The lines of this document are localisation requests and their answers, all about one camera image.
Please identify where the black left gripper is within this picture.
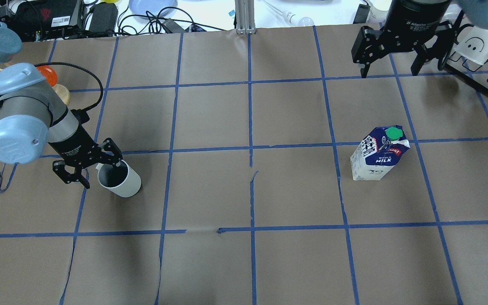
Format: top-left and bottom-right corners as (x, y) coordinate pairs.
(48, 125), (123, 189)

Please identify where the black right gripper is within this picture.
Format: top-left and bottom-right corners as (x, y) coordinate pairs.
(351, 0), (456, 78)

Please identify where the white mug grey inside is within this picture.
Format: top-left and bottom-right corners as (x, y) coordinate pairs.
(95, 160), (142, 198)

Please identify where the blue white milk carton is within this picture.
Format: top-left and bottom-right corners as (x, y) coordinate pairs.
(350, 125), (410, 181)

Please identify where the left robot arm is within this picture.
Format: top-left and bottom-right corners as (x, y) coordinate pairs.
(0, 63), (123, 189)

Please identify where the white smiley cup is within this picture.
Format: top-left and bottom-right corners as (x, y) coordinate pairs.
(455, 26), (488, 66)

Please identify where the orange mug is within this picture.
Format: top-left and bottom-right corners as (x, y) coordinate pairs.
(36, 64), (58, 87)

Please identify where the black power adapter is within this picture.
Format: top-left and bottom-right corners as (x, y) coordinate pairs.
(87, 2), (118, 37)

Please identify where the black electronics box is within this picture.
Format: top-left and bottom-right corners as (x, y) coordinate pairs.
(10, 0), (85, 42)

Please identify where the blue plate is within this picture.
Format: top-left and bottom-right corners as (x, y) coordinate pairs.
(128, 0), (178, 19)

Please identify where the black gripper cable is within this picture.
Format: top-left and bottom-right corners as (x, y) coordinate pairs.
(0, 62), (104, 126)

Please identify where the aluminium frame post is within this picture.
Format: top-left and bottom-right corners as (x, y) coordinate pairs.
(234, 0), (256, 35)

